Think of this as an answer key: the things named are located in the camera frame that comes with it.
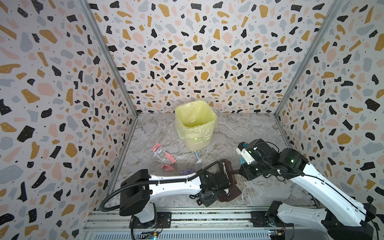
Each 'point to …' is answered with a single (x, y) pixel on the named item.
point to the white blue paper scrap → (199, 160)
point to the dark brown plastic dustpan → (232, 191)
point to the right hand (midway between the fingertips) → (238, 170)
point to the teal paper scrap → (242, 160)
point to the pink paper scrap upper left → (170, 157)
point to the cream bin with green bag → (195, 121)
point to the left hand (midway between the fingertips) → (209, 197)
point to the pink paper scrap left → (168, 167)
